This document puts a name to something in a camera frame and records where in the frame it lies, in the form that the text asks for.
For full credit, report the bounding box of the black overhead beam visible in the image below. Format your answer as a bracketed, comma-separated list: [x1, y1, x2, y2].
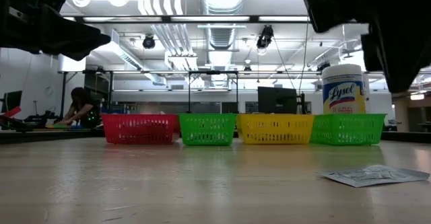
[63, 14, 310, 24]

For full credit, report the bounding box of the black overhead camera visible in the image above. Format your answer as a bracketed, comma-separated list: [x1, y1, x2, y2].
[255, 24, 275, 50]

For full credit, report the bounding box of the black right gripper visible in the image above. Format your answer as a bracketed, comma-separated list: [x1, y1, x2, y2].
[302, 0, 431, 94]

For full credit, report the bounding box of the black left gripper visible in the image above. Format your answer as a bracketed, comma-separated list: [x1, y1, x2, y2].
[0, 0, 111, 62]

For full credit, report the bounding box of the yellow Lysol wipes canister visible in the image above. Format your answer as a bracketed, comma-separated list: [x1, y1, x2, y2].
[321, 63, 366, 115]

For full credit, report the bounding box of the black distant workstation frame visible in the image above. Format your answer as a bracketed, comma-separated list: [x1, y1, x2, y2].
[57, 69, 240, 114]

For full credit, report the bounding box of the person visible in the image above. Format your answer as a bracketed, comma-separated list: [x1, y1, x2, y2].
[55, 87, 102, 129]

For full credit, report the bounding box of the red print white packet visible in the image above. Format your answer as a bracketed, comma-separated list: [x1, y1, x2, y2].
[318, 164, 431, 188]

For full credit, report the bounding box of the green plastic basket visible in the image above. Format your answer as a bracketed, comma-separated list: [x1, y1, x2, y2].
[177, 113, 238, 147]
[310, 113, 387, 146]

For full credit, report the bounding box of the black mounted camera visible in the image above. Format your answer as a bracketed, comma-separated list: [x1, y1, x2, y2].
[141, 35, 156, 50]

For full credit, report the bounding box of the dark distant monitor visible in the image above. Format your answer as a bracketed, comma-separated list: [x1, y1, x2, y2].
[0, 89, 23, 114]

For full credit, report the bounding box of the red distant object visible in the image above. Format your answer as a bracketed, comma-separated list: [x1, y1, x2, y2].
[0, 106, 22, 121]

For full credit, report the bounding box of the silver ceiling air duct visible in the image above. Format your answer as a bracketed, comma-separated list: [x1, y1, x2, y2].
[199, 0, 247, 52]

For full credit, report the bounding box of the red plastic basket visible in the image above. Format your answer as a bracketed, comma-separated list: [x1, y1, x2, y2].
[100, 113, 179, 146]

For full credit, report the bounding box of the yellow plastic basket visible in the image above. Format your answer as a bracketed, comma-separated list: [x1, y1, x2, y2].
[236, 113, 316, 145]

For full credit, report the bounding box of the black aluminium table frame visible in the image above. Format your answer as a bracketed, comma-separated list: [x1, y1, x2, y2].
[0, 128, 431, 144]

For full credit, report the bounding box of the black monitor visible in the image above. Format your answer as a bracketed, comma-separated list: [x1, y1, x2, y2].
[257, 86, 298, 114]

